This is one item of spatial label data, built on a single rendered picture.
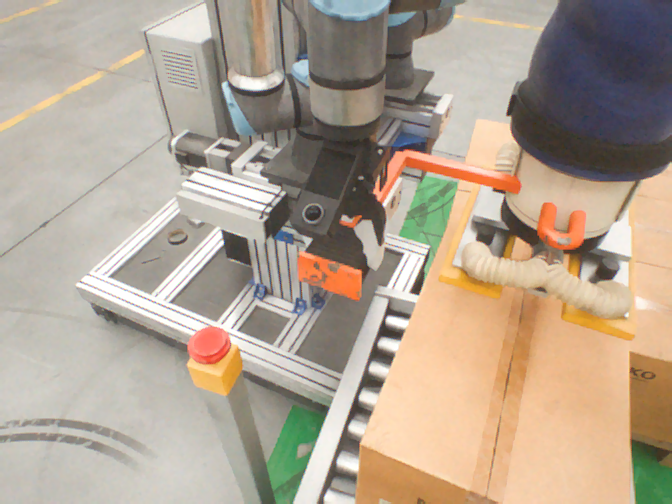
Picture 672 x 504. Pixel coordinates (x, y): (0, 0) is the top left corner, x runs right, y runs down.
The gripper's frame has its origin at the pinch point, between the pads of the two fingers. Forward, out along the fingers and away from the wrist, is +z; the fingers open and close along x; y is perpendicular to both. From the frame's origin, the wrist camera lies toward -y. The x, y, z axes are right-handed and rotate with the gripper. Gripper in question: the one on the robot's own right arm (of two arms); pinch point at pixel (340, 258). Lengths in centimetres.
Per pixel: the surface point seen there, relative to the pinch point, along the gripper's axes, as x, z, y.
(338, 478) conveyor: 1, 77, -1
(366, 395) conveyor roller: 1, 71, 20
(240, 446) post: 19, 54, -10
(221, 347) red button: 18.4, 21.3, -7.2
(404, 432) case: -13.1, 30.8, -4.9
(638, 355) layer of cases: -66, 74, 63
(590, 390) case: -41, 31, 15
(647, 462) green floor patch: -90, 127, 62
